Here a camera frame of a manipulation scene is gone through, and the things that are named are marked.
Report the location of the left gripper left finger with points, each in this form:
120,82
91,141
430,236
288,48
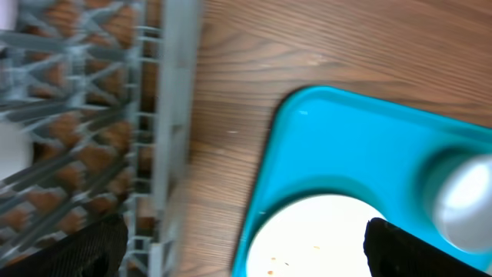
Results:
95,251

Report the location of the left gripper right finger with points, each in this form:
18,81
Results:
392,252

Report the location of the white cup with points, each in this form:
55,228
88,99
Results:
16,149

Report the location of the small white bowl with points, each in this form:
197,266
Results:
8,14

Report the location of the large white plate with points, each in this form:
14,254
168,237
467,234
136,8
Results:
317,236

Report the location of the grey metal bowl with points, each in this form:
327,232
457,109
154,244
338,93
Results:
462,207

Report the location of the teal serving tray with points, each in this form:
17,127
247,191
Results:
324,139

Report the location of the grey plastic dish rack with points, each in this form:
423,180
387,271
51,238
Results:
104,89

